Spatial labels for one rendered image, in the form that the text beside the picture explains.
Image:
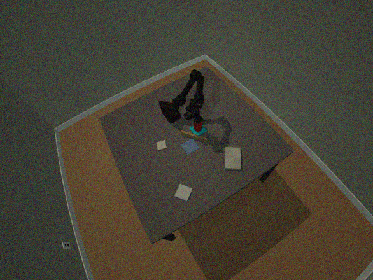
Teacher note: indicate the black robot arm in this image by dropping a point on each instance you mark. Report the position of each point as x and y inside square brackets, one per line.
[198, 97]

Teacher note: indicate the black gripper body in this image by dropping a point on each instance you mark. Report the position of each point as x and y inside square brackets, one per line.
[197, 120]

